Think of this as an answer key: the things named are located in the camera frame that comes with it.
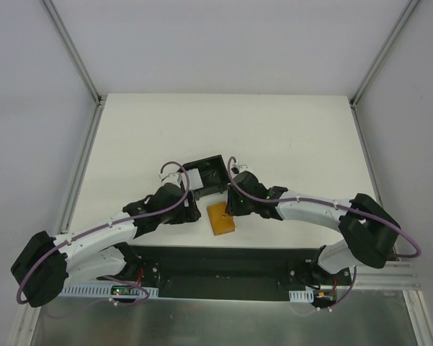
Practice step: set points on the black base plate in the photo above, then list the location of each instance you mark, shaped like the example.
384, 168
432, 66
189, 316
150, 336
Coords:
242, 274

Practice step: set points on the aluminium frame rail right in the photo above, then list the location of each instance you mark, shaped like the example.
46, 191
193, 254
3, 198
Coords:
380, 108

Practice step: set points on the white cable duct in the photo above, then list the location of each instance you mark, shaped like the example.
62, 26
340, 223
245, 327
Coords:
301, 296
109, 290

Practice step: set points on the aluminium front cross rail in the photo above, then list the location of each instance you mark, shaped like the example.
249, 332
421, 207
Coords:
395, 275

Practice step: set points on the white cable duct left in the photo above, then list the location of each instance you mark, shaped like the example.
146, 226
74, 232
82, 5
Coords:
109, 290

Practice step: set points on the white cards in box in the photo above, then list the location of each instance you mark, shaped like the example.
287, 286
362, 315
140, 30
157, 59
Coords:
195, 180

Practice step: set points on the white cable duct right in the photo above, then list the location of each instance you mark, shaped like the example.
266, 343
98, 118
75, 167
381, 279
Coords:
301, 296

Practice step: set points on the black plastic card box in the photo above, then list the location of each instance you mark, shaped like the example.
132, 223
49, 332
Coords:
213, 173

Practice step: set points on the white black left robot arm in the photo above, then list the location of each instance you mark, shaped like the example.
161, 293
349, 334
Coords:
48, 264

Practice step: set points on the yellow leather card holder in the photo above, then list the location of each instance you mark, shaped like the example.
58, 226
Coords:
220, 221

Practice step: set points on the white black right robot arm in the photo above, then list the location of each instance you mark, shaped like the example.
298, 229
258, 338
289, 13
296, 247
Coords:
367, 230

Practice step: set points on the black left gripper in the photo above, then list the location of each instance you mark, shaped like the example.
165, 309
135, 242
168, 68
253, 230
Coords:
193, 206

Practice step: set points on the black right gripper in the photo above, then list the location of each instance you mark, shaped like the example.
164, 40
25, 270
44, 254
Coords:
230, 200

